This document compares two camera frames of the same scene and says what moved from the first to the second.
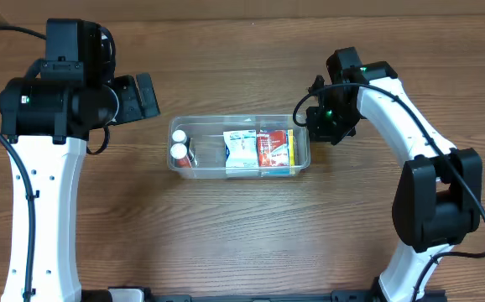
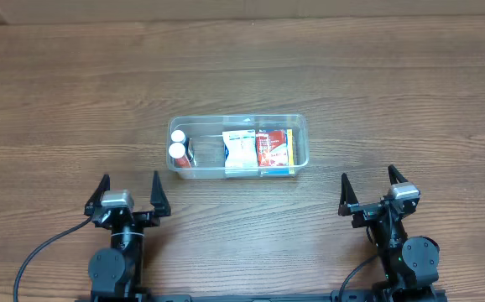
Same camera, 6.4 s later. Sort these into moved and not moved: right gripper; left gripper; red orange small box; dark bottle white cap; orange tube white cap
Moved: left gripper; right gripper
Not moved: orange tube white cap; dark bottle white cap; red orange small box
